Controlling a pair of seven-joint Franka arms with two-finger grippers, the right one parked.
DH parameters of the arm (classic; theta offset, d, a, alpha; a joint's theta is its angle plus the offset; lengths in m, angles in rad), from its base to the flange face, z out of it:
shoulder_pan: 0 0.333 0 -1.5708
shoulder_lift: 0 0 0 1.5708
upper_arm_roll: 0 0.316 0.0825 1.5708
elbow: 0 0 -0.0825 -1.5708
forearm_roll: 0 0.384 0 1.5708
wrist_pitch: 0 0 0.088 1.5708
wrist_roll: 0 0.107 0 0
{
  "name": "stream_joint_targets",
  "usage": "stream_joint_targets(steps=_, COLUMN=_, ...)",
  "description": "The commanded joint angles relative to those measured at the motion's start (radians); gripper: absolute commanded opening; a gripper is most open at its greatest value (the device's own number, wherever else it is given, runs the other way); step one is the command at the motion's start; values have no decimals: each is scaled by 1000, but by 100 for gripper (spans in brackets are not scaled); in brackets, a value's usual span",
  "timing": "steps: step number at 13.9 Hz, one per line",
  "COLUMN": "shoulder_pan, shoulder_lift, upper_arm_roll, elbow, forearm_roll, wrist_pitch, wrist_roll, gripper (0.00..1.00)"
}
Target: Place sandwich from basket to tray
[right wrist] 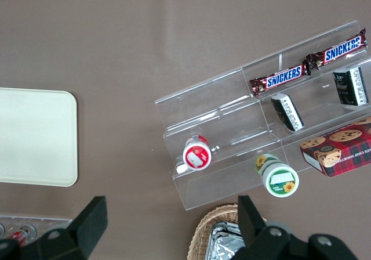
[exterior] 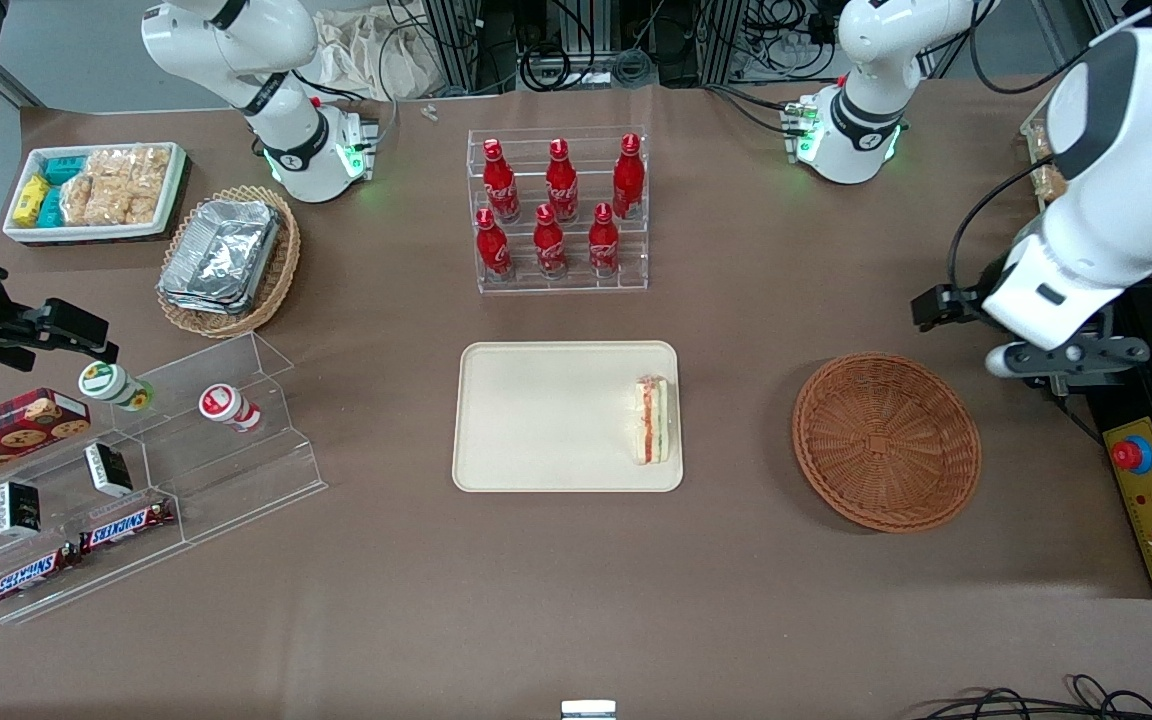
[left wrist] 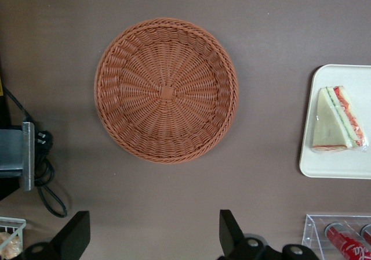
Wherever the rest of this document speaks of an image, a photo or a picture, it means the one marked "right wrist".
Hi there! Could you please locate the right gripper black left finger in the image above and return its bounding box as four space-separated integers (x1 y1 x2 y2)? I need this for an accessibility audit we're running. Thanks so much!
27 196 108 260

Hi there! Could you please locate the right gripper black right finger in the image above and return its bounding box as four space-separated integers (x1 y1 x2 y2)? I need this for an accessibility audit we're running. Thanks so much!
236 195 293 260

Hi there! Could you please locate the aluminium foil tray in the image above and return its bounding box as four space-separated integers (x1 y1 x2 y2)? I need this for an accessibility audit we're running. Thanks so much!
206 221 247 260

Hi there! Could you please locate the oval tan wicker basket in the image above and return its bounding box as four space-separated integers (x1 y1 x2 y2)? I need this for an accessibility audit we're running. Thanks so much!
187 204 269 260

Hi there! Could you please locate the cream plastic serving tray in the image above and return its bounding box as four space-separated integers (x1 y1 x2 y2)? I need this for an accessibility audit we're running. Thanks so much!
0 87 79 187

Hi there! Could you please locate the clear acrylic bottle rack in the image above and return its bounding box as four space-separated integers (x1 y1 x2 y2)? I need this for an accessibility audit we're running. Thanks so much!
0 213 73 241

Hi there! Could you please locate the green lid yogurt cup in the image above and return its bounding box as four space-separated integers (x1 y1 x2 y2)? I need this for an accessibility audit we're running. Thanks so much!
254 153 300 198

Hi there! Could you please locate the red cola bottle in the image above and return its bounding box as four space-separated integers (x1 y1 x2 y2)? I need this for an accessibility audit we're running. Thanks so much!
11 224 37 245

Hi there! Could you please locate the red lid yogurt cup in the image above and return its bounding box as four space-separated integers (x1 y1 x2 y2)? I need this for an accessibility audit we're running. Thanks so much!
181 135 212 171

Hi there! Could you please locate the clear acrylic step display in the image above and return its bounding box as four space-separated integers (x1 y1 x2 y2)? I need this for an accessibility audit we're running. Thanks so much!
154 20 371 211

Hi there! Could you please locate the red tartan cookie box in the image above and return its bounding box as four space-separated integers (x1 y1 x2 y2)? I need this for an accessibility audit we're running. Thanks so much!
299 117 371 179

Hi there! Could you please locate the small black white box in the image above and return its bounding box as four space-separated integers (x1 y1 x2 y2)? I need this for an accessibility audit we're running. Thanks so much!
332 66 370 107
270 92 305 132

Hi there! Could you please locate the Snickers chocolate bar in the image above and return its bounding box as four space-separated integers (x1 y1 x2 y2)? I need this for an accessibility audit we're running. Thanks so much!
305 28 368 71
249 63 312 99

